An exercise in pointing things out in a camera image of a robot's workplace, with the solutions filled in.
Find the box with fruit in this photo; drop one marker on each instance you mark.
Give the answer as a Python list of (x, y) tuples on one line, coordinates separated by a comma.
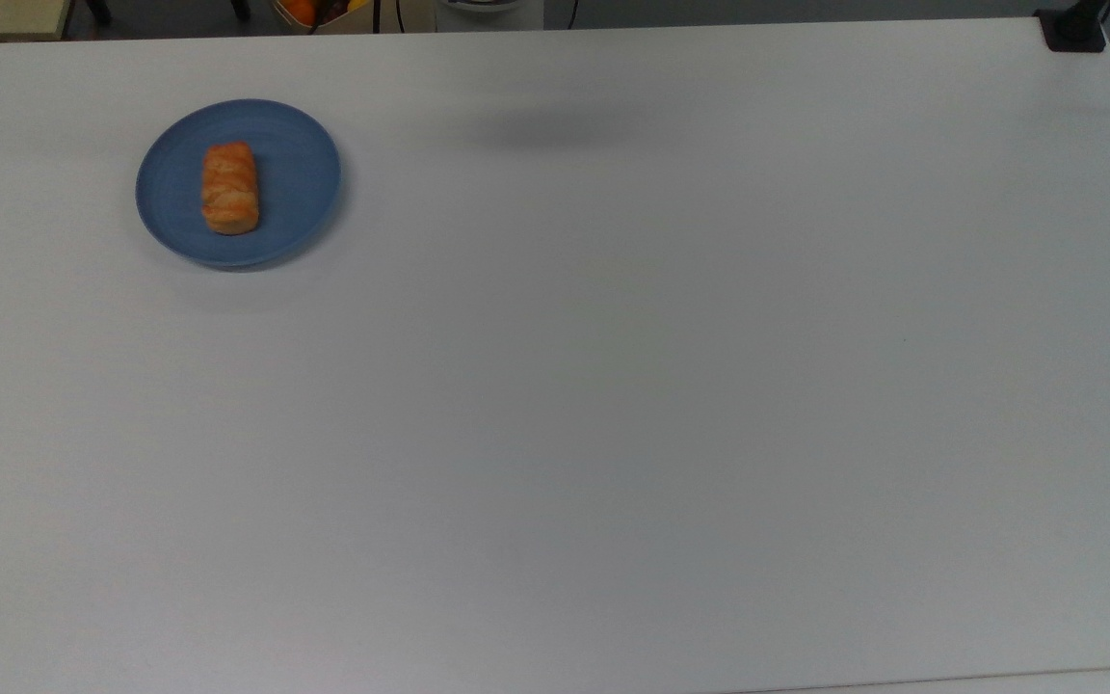
[(301, 10)]

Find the orange-brown bread roll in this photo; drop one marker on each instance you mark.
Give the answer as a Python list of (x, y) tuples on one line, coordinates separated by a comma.
[(229, 189)]

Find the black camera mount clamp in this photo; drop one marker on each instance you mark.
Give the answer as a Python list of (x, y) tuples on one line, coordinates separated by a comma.
[(1073, 29)]

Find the black chair leg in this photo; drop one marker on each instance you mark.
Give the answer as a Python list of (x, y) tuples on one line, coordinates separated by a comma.
[(241, 9), (98, 10)]

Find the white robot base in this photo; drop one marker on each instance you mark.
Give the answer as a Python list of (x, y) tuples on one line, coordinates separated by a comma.
[(489, 13)]

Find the blue round plate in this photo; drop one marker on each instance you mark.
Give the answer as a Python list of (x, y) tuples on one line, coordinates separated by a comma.
[(297, 183)]

